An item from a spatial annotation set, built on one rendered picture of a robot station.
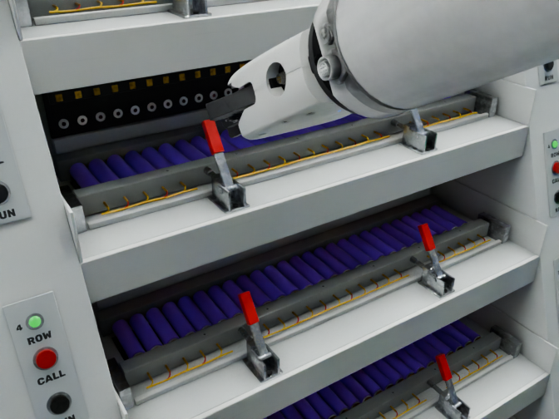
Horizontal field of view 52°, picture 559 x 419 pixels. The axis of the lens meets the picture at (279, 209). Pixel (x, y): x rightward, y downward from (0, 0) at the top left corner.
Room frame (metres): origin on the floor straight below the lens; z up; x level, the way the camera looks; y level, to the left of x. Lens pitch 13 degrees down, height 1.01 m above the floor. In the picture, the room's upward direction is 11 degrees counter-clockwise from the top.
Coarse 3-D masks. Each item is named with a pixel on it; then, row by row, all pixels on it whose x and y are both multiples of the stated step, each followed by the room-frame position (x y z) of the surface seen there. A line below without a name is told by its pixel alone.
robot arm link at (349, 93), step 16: (336, 0) 0.32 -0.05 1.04; (320, 16) 0.34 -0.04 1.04; (320, 32) 0.33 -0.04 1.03; (320, 48) 0.34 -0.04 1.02; (336, 48) 0.33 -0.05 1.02; (320, 64) 0.32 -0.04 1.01; (336, 64) 0.32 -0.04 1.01; (336, 80) 0.33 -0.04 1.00; (352, 80) 0.32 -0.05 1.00; (336, 96) 0.33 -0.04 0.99; (352, 96) 0.33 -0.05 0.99; (368, 96) 0.32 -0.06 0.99; (368, 112) 0.33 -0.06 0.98; (384, 112) 0.33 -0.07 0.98; (400, 112) 0.33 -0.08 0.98
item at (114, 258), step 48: (480, 96) 0.81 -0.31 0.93; (528, 96) 0.76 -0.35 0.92; (96, 144) 0.67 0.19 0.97; (480, 144) 0.73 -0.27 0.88; (192, 192) 0.60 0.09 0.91; (288, 192) 0.60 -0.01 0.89; (336, 192) 0.62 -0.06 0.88; (384, 192) 0.66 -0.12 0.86; (96, 240) 0.51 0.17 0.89; (144, 240) 0.51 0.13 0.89; (192, 240) 0.53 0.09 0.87; (240, 240) 0.56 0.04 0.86; (96, 288) 0.49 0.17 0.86
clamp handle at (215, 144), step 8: (208, 120) 0.58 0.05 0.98; (208, 128) 0.58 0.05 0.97; (216, 128) 0.58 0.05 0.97; (208, 136) 0.58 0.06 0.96; (216, 136) 0.58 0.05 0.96; (208, 144) 0.58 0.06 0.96; (216, 144) 0.58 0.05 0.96; (216, 152) 0.57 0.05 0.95; (216, 160) 0.57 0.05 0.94; (224, 160) 0.58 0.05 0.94; (224, 168) 0.57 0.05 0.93; (224, 176) 0.57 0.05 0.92; (224, 184) 0.57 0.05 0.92; (232, 184) 0.57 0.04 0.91
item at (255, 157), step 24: (456, 96) 0.82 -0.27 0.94; (360, 120) 0.73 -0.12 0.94; (384, 120) 0.73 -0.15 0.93; (408, 120) 0.76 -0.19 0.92; (432, 120) 0.78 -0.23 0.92; (264, 144) 0.66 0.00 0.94; (288, 144) 0.66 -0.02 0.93; (312, 144) 0.68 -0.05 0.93; (336, 144) 0.70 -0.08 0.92; (360, 144) 0.70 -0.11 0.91; (168, 168) 0.60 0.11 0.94; (192, 168) 0.60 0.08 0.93; (216, 168) 0.62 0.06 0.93; (240, 168) 0.64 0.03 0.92; (96, 192) 0.56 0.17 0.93; (120, 192) 0.57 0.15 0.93; (144, 192) 0.58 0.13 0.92; (168, 192) 0.60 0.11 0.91
